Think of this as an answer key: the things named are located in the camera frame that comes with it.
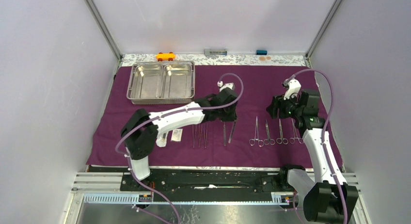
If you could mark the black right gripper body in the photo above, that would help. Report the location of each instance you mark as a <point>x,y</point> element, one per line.
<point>292,108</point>

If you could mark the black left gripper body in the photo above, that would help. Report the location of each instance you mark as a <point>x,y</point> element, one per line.
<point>227,113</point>

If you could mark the steel scalpel handle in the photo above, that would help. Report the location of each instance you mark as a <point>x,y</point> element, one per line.
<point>200,135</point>
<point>232,132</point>

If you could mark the remaining steel instrument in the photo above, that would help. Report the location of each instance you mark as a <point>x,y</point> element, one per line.
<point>224,134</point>

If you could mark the steel tweezers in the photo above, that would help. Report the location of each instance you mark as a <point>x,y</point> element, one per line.
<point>194,131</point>
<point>205,135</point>

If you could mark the purple cloth wrap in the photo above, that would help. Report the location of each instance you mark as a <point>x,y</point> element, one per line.
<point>258,84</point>

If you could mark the steel surgical forceps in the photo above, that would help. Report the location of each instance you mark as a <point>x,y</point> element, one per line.
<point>255,140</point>

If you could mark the small white sterile packet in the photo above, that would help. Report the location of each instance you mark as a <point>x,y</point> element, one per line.
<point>176,135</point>

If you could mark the perforated steel instrument tray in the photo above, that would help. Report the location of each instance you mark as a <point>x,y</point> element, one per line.
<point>171,82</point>

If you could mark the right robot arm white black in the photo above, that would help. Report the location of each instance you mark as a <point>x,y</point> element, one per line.
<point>328,198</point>

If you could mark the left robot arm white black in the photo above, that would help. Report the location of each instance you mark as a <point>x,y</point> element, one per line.
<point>142,130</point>

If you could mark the blue plastic block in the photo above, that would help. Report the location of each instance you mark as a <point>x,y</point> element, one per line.
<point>261,52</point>

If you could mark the orange toy car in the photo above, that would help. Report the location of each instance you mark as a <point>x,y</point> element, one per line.
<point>165,56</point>

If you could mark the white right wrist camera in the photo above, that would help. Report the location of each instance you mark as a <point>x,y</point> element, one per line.
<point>293,87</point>

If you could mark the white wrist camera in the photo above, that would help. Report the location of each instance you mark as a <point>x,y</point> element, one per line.
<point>293,87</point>
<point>221,85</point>

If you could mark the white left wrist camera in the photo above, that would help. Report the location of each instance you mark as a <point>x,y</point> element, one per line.
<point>221,85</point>

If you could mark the slotted grey cable duct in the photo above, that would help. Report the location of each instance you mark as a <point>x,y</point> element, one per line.
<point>188,198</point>

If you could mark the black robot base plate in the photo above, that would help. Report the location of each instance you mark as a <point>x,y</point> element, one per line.
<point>170,181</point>

